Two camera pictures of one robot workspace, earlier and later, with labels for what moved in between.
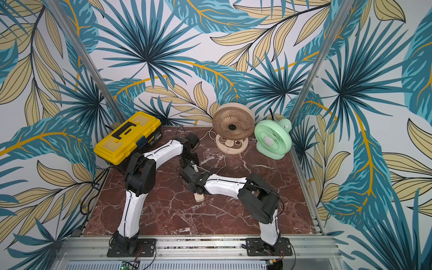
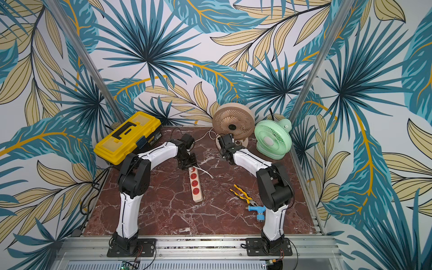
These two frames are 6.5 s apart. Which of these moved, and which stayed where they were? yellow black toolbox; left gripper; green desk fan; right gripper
Moved: right gripper
Stayed: left gripper; green desk fan; yellow black toolbox
